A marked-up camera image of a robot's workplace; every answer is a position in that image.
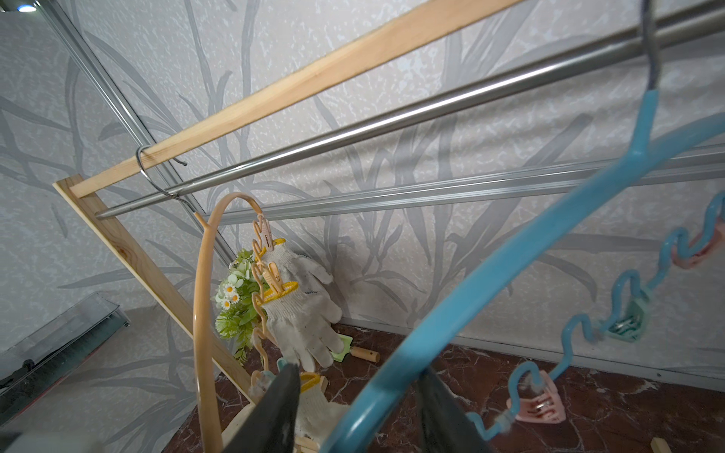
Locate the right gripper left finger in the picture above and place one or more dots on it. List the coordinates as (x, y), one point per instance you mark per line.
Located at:
(270, 425)

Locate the potted white flower plant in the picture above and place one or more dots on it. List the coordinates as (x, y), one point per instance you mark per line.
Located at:
(237, 317)

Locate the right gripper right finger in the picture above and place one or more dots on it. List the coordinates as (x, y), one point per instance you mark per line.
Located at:
(443, 423)

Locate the blue clip hanger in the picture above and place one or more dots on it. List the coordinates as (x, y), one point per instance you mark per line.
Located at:
(373, 405)

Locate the green brush wooden handle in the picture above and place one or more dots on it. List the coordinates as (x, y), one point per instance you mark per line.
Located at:
(356, 352)

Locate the orange clip hanger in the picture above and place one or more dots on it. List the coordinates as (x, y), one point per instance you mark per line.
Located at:
(205, 313)

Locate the white glove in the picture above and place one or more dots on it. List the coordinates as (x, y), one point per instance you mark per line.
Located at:
(301, 325)
(311, 276)
(317, 416)

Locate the wooden clothes rack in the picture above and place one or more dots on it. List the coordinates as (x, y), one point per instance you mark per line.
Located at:
(177, 62)

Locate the clear plastic wall bin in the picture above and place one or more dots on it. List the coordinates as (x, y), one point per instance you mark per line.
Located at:
(41, 361)

